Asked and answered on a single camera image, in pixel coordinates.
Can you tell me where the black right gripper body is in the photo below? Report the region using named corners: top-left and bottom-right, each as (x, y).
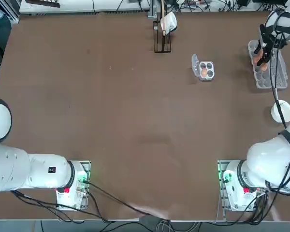
top-left (260, 24), bottom-right (288, 48)

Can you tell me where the transparent twelve-slot egg tray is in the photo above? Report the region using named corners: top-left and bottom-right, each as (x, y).
top-left (247, 40), bottom-right (289, 89)

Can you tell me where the white four-slot egg tray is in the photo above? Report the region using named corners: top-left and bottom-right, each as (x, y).
top-left (191, 53), bottom-right (216, 82)

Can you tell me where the white bowl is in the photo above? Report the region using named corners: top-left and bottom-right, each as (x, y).
top-left (270, 99), bottom-right (290, 123)

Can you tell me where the white shelf board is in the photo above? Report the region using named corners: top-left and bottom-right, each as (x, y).
top-left (19, 0), bottom-right (151, 13)

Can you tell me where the black wire cup rack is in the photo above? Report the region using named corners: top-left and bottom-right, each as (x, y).
top-left (152, 0), bottom-right (173, 54)

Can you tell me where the aluminium camera post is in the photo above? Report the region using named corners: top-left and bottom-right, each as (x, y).
top-left (147, 0), bottom-right (158, 18)

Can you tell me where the black table cable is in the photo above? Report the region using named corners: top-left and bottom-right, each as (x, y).
top-left (86, 180), bottom-right (160, 218)

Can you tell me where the black floor cable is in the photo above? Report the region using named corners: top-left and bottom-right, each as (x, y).
top-left (11, 190), bottom-right (109, 223)

